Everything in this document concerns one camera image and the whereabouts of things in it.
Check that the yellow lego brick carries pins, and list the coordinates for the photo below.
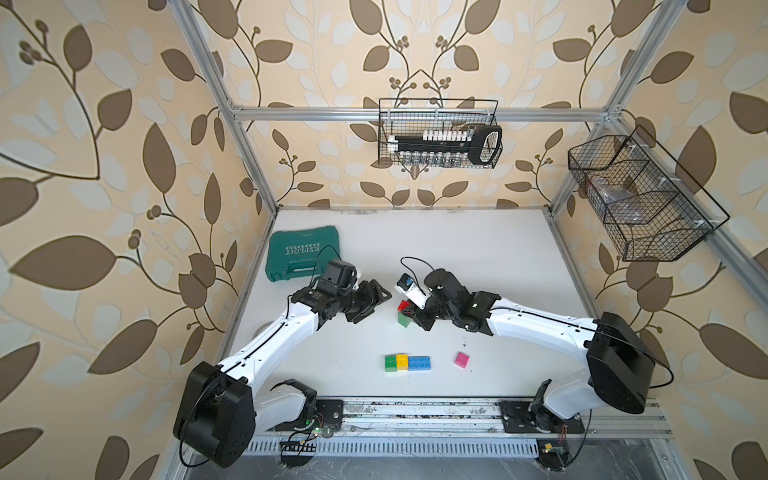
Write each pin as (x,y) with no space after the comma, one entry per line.
(401,362)

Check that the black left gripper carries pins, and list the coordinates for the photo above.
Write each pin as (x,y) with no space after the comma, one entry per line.
(369,301)

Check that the black white socket tool set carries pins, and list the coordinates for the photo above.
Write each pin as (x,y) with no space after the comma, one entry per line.
(478,146)

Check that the blue lego brick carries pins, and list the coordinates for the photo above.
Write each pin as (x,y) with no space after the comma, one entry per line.
(419,363)

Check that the pink lego brick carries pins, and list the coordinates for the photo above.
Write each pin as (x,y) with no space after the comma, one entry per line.
(461,360)

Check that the aluminium front rail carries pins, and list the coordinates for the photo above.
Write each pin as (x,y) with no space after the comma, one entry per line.
(370,416)

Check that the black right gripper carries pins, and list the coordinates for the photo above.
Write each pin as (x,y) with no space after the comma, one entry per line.
(418,315)

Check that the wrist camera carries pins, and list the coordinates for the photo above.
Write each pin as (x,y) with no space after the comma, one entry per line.
(338,278)
(408,287)

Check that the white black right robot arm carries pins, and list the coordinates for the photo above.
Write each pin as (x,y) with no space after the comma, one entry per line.
(616,365)

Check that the black wire basket back wall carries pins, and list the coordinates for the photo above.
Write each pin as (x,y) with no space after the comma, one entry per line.
(408,116)

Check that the green lego brick front row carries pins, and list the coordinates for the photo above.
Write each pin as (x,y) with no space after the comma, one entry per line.
(390,363)

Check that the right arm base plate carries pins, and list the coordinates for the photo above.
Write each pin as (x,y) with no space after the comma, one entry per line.
(519,417)

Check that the green plastic tool case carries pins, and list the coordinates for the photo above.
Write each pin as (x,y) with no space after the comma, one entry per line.
(301,253)

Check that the plastic bag in basket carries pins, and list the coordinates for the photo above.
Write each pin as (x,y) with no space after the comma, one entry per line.
(617,204)

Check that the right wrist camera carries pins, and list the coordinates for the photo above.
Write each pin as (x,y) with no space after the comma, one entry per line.
(408,287)

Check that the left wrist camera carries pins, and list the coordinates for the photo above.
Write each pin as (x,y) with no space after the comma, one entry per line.
(338,278)

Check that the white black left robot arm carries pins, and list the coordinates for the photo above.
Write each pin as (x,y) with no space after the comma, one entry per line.
(221,407)

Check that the black wire basket wall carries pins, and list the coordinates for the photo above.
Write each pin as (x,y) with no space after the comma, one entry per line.
(408,116)
(679,211)

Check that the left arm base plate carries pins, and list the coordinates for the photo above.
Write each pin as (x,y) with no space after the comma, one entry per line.
(323,414)

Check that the black wire basket right wall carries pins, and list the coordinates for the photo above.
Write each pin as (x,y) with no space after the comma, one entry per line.
(679,211)

